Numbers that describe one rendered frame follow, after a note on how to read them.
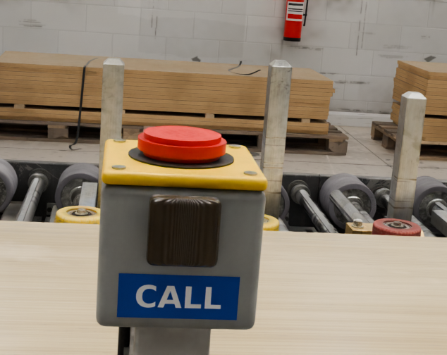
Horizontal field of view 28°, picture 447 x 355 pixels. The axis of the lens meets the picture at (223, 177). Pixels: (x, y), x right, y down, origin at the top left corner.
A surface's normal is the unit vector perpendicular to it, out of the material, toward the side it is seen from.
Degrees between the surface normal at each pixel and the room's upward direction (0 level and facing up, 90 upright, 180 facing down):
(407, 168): 90
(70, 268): 0
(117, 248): 90
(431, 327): 0
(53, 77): 90
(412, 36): 90
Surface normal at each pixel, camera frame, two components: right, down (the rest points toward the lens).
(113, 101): 0.11, 0.24
